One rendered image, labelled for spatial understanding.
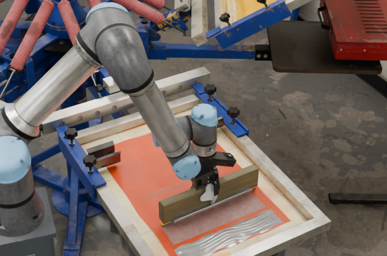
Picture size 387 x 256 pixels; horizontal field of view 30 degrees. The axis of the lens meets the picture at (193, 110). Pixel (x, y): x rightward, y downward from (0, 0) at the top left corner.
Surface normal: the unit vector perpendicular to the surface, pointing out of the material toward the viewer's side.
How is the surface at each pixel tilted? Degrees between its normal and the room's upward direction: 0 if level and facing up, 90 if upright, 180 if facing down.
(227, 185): 88
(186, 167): 90
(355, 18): 0
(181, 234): 0
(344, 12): 0
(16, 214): 72
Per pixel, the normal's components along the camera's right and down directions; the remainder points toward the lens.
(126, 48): 0.27, -0.18
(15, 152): 0.06, -0.72
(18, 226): 0.35, 0.30
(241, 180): 0.51, 0.50
